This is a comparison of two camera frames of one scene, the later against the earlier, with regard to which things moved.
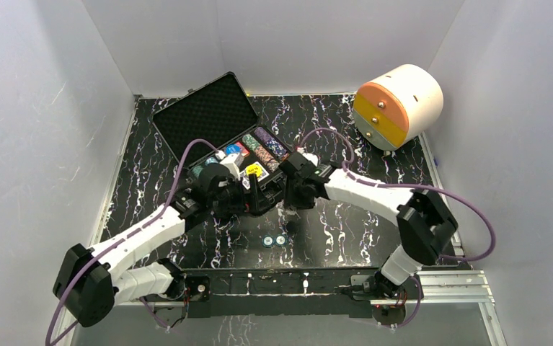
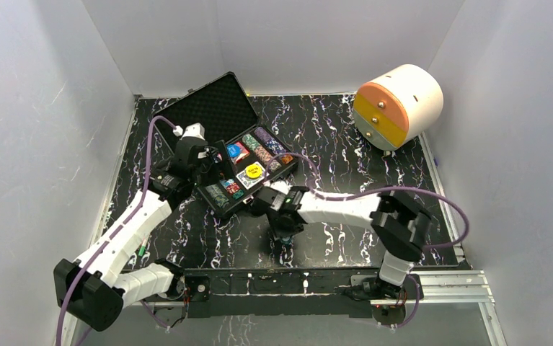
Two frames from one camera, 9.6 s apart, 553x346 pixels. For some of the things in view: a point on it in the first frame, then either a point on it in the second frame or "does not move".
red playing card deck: (244, 151) does not move
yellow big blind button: (253, 169) does not move
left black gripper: (249, 200) → (206, 162)
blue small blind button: (232, 148) does not move
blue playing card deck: (245, 177) does not move
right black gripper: (290, 198) → (279, 229)
